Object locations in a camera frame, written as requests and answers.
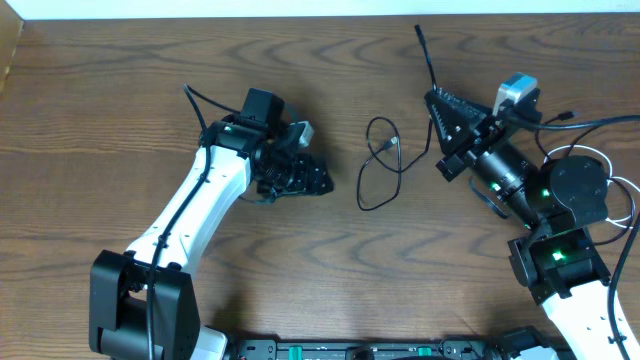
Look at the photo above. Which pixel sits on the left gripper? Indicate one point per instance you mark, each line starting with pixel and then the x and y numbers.
pixel 298 176

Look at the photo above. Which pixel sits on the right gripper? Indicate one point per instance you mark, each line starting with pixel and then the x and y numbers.
pixel 445 108

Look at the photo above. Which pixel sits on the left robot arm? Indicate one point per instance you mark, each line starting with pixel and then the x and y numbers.
pixel 142 301

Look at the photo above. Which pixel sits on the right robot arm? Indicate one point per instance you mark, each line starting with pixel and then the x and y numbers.
pixel 557 202

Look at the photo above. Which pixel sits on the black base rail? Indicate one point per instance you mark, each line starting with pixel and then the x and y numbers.
pixel 522 343

